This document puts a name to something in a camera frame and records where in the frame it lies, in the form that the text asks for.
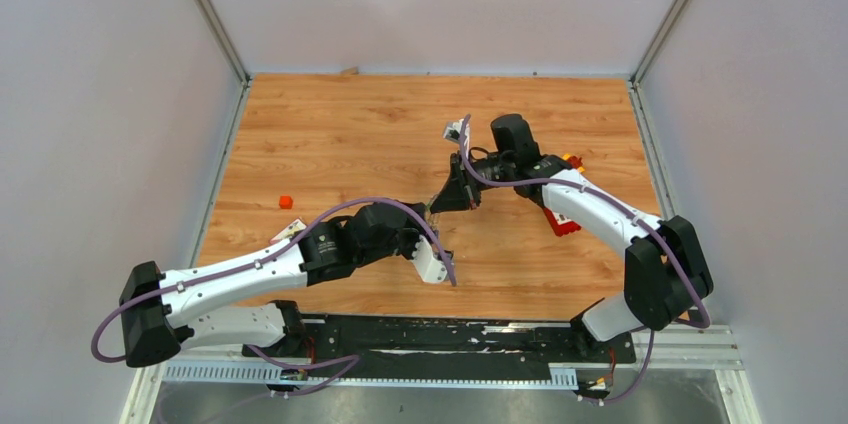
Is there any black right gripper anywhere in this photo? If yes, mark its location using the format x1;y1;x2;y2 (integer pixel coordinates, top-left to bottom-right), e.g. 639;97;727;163
430;149;515;213

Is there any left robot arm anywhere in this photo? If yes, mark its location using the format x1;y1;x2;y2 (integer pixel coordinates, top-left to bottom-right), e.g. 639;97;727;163
119;198;456;368

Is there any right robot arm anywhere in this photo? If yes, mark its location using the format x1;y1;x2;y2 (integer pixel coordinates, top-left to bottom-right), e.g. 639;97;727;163
430;114;714;362

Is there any red playing card box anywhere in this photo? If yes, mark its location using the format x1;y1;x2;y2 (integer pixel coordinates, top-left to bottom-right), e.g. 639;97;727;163
269;218;307;245

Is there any orange cube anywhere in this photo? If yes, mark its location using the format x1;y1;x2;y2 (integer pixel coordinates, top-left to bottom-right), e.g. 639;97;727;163
278;195;294;210

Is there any toy brick car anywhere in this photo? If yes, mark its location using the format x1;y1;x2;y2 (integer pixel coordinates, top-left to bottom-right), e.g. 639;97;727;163
562;154;585;173

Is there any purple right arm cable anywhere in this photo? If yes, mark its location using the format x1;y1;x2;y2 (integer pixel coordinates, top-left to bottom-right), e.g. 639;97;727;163
458;114;713;331

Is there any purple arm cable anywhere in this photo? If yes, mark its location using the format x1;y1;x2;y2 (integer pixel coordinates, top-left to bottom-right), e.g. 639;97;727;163
458;114;713;331
90;196;458;365

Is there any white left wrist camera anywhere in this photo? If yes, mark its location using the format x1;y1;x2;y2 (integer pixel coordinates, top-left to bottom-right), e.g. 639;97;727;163
409;236;448;284

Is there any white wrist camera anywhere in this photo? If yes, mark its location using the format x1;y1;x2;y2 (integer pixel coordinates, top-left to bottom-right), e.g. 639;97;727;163
409;236;448;284
442;119;471;151

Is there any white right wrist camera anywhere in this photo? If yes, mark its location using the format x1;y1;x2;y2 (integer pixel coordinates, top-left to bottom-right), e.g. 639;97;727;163
442;119;471;151

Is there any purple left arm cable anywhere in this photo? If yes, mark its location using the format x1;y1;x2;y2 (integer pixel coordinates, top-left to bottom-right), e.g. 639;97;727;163
90;196;458;365

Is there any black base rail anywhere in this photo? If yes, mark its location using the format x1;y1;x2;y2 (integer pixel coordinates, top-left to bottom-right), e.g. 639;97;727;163
263;314;636;380

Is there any white slotted cable duct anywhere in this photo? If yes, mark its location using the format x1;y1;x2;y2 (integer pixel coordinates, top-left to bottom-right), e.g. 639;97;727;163
162;359;579;391

